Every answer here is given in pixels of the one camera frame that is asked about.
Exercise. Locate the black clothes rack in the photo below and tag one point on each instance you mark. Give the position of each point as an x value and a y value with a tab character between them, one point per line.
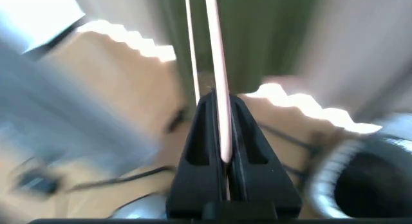
177	121

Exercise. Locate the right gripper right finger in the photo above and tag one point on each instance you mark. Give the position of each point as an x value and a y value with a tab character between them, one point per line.
264	182

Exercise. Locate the white laundry basket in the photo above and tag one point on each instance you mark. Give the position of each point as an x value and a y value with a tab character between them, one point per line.
322	185

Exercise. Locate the green printed t-shirt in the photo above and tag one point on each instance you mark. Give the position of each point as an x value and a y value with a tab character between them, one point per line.
257	40

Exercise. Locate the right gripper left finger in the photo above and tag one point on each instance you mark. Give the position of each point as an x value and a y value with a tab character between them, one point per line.
199	182

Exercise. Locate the pink clothes hanger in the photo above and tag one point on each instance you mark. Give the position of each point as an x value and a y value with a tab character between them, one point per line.
220	72

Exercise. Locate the pale grey garment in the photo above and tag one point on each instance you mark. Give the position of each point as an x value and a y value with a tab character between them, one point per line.
64	105

